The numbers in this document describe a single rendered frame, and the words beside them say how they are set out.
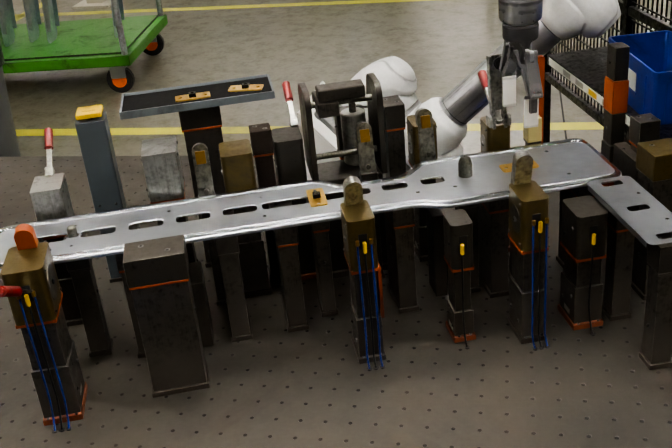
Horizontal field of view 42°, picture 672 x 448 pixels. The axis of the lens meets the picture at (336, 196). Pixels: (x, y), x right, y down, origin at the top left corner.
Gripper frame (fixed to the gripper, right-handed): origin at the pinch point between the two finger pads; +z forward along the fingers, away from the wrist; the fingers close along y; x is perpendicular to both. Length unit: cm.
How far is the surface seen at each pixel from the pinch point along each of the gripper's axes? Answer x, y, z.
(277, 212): -56, 4, 13
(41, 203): -107, -12, 10
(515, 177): -7.4, 17.5, 7.0
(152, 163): -81, -12, 5
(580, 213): 5.2, 21.7, 15.5
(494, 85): -0.6, -15.2, -1.1
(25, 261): -105, 20, 8
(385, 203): -32.9, 7.7, 13.5
